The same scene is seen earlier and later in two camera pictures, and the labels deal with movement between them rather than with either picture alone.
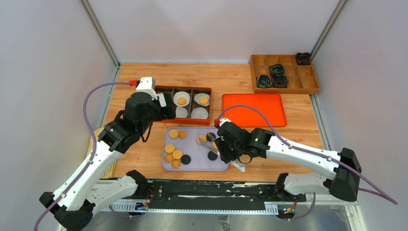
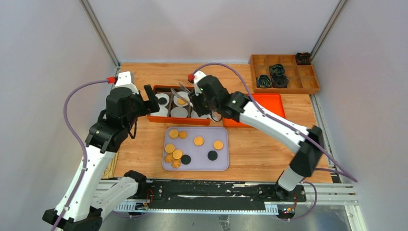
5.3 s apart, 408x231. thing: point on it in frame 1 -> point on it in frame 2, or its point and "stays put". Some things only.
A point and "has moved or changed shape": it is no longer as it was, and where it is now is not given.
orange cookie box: (193, 104) stays put
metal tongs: (210, 143) -> (180, 96)
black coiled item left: (263, 81) stays put
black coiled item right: (279, 81) stays put
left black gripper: (167, 112) -> (150, 106)
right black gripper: (226, 156) -> (195, 98)
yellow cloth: (109, 173) stays put
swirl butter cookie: (169, 158) stays put
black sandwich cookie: (210, 136) has moved or changed shape
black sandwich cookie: (212, 156) stays put
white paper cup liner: (199, 113) stays put
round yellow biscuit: (182, 100) stays put
